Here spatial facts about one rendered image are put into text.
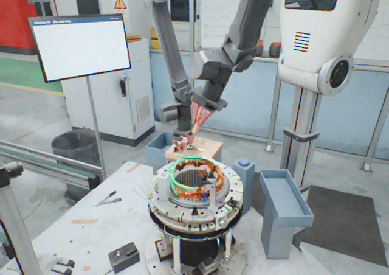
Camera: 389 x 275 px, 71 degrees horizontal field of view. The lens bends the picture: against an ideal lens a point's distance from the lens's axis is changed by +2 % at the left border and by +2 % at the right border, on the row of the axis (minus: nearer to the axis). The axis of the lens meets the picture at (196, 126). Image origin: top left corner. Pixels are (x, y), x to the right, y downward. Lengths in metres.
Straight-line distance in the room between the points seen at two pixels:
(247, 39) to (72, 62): 1.25
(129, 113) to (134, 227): 2.09
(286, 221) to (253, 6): 0.63
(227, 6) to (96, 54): 1.65
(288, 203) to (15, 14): 4.09
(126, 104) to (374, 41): 2.49
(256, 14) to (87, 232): 1.06
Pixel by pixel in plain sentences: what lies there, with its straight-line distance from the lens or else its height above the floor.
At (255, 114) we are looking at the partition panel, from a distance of 3.23.
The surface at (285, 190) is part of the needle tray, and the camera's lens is 1.08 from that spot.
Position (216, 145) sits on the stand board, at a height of 1.06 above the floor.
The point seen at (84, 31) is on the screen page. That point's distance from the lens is 1.76.
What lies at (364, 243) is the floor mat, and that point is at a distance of 2.53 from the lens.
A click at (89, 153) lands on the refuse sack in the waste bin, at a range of 2.43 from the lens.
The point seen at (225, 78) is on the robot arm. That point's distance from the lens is 0.74.
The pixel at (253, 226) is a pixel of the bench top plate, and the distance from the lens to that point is 1.27.
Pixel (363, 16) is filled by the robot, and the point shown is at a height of 1.61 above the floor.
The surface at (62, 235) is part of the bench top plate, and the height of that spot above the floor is 0.78.
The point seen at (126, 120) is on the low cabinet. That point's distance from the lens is 3.28.
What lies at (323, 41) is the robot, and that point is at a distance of 0.98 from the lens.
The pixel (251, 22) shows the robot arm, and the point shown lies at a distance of 0.63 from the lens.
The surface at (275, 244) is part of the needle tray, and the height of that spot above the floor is 0.86.
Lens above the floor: 1.68
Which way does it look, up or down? 26 degrees down
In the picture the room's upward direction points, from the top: straight up
